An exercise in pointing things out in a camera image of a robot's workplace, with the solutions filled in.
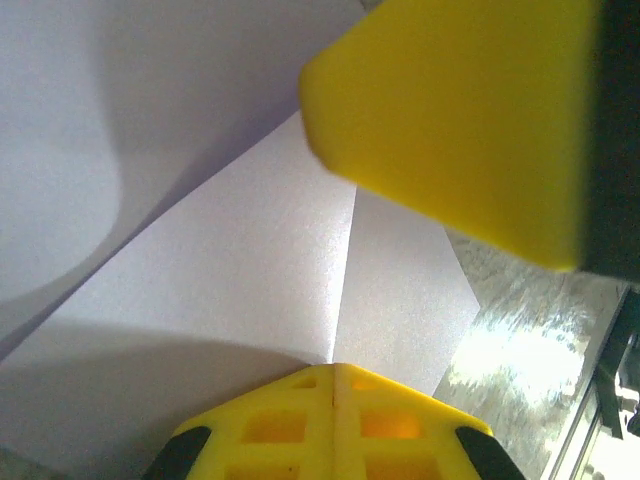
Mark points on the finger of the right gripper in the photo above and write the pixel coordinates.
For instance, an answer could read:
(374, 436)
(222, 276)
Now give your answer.
(450, 125)

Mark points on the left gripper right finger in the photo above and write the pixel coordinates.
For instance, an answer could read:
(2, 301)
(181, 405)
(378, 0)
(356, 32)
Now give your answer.
(400, 450)

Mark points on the purple paper sheet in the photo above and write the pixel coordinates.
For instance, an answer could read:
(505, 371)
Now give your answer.
(225, 275)

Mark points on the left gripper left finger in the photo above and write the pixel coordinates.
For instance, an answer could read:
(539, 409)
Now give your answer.
(280, 450)

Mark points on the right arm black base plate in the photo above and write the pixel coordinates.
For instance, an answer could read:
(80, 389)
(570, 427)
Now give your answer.
(629, 405)

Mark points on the aluminium mounting rail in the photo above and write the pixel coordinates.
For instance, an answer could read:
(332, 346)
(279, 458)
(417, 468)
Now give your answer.
(582, 430)

